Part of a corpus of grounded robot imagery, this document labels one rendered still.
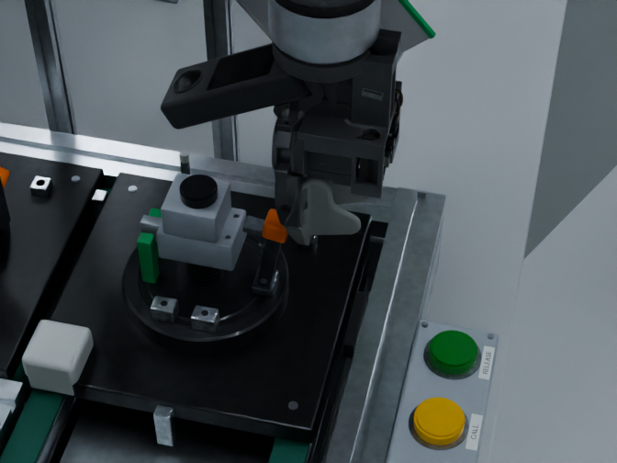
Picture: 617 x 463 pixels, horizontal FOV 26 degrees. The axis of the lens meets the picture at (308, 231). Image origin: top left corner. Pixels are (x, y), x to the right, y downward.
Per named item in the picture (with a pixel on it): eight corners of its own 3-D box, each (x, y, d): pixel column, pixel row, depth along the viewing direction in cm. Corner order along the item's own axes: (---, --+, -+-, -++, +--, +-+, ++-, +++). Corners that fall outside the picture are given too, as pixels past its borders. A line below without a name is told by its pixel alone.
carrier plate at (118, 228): (371, 229, 122) (372, 212, 120) (311, 445, 106) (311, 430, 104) (121, 186, 126) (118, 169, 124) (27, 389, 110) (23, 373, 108)
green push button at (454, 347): (478, 348, 112) (481, 333, 111) (472, 386, 110) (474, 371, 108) (431, 339, 113) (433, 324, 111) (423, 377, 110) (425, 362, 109)
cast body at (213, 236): (248, 233, 111) (244, 174, 106) (233, 272, 108) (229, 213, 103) (151, 216, 113) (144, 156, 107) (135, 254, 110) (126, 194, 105)
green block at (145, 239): (160, 273, 113) (154, 233, 109) (155, 284, 112) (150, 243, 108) (146, 271, 113) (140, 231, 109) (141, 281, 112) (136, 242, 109)
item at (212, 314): (219, 320, 109) (218, 308, 108) (215, 333, 108) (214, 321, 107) (196, 315, 110) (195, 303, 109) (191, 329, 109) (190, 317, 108)
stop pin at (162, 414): (177, 434, 109) (173, 406, 107) (173, 446, 109) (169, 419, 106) (161, 432, 110) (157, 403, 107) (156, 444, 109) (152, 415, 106)
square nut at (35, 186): (53, 186, 123) (51, 177, 122) (47, 197, 122) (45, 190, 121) (37, 183, 123) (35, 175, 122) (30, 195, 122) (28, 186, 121)
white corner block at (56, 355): (97, 355, 112) (92, 325, 109) (79, 400, 109) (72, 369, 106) (45, 345, 113) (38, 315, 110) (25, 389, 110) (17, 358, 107)
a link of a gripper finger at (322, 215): (355, 279, 104) (358, 197, 97) (281, 266, 105) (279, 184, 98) (364, 251, 106) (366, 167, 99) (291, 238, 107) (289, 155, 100)
